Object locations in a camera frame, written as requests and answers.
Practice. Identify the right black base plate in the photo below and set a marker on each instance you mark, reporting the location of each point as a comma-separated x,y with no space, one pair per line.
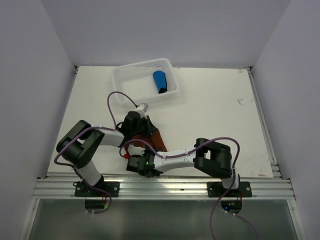
216,189

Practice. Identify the white plastic basket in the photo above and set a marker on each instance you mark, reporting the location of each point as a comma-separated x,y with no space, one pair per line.
136,80

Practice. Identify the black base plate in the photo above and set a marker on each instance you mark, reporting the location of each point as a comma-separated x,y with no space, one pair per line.
216,189
82,190

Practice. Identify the aluminium rail frame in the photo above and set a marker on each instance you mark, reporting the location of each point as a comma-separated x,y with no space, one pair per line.
211,103

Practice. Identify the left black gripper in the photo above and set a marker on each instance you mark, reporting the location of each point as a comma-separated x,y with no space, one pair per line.
149,128

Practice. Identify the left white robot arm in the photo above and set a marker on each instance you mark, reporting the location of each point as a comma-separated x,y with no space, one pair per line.
79,145

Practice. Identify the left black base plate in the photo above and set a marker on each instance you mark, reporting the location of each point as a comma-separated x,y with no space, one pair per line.
82,190

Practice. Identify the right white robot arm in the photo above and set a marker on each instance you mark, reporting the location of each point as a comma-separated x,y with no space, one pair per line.
215,157

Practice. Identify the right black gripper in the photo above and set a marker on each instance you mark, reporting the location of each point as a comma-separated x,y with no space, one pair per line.
146,151

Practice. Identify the brown towel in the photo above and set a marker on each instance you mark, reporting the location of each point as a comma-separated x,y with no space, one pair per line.
152,137

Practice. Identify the blue and grey towel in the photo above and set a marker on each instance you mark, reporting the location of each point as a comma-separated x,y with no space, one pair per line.
160,81

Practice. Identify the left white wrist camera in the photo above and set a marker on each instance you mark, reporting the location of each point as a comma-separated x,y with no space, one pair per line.
142,108

